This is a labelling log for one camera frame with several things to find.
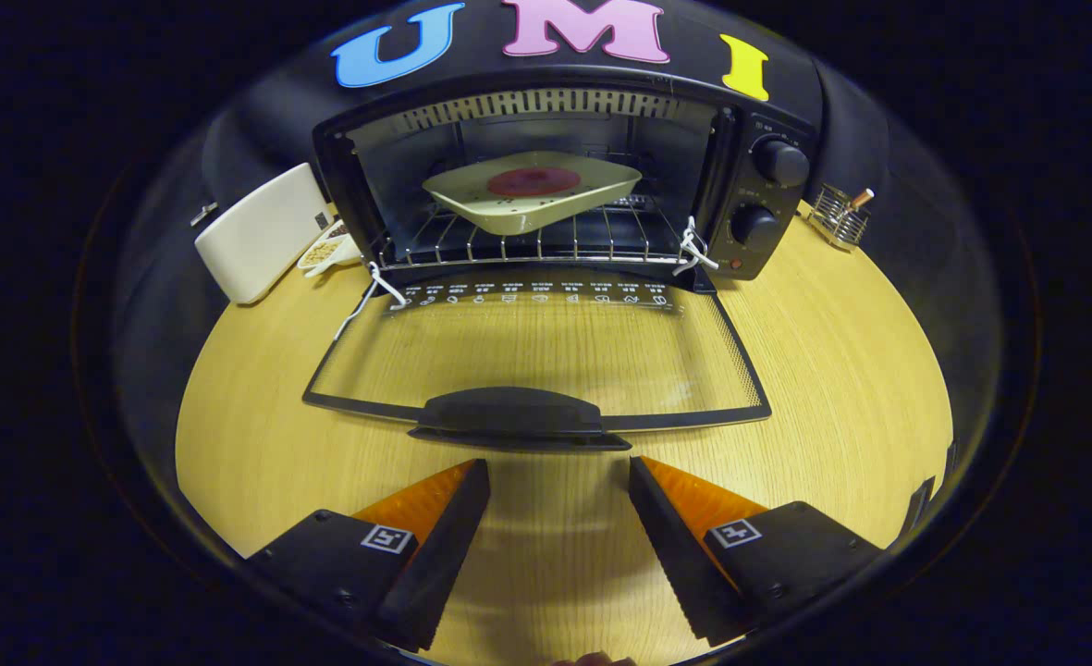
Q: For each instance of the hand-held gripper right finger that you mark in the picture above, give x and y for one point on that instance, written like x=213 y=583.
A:
x=675 y=546

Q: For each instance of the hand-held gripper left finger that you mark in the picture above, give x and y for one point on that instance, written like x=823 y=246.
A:
x=444 y=546

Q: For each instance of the black toaster oven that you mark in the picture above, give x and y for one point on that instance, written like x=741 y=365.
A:
x=509 y=416

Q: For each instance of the cream food tray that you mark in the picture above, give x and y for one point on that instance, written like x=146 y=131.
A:
x=509 y=215

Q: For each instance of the pink round ham slice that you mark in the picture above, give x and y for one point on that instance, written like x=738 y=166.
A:
x=532 y=181

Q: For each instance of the white bread toaster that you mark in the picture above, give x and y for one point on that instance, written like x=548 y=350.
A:
x=259 y=236

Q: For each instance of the black chair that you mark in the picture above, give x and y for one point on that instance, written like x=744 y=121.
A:
x=920 y=504

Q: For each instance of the brown stick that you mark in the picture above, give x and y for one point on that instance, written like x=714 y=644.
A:
x=864 y=196

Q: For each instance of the silver clip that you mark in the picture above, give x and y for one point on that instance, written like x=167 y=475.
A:
x=203 y=214

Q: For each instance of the black backdrop cloth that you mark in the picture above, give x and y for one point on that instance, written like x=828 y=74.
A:
x=259 y=111

